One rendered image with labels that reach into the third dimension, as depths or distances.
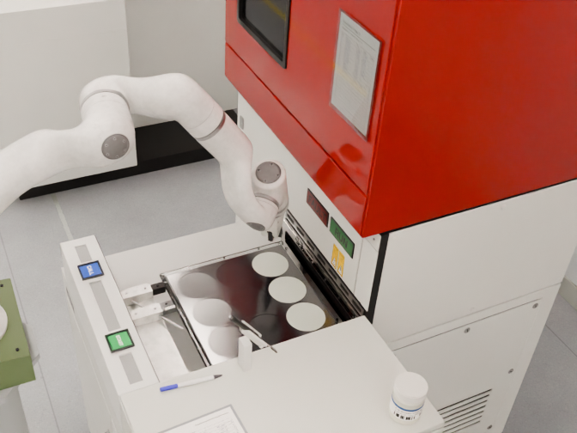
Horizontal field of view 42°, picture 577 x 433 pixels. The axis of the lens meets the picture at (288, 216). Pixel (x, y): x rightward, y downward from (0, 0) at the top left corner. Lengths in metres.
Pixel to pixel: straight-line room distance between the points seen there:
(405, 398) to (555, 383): 1.66
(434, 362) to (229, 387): 0.74
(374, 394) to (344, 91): 0.67
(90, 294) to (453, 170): 0.93
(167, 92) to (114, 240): 2.04
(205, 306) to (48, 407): 1.13
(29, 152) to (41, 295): 1.78
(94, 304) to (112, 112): 0.55
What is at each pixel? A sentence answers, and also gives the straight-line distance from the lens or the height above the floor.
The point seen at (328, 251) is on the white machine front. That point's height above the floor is 1.01.
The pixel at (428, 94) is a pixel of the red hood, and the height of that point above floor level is 1.57.
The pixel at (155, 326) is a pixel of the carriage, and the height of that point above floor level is 0.88.
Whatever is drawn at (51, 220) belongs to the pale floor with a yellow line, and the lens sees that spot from 3.74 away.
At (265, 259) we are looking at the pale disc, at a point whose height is 0.90.
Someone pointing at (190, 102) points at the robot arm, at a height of 1.49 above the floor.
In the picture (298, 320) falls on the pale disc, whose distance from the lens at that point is 1.95.
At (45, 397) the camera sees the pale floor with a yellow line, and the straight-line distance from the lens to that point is 2.99.
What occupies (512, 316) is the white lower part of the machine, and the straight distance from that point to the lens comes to 2.32.
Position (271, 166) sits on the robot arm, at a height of 1.28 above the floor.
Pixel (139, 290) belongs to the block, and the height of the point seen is 0.91.
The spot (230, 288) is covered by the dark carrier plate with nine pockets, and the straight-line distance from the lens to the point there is 2.02.
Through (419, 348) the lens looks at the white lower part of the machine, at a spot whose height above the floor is 0.75.
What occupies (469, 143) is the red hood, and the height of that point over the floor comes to 1.42.
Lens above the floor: 2.30
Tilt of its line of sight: 38 degrees down
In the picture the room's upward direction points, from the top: 5 degrees clockwise
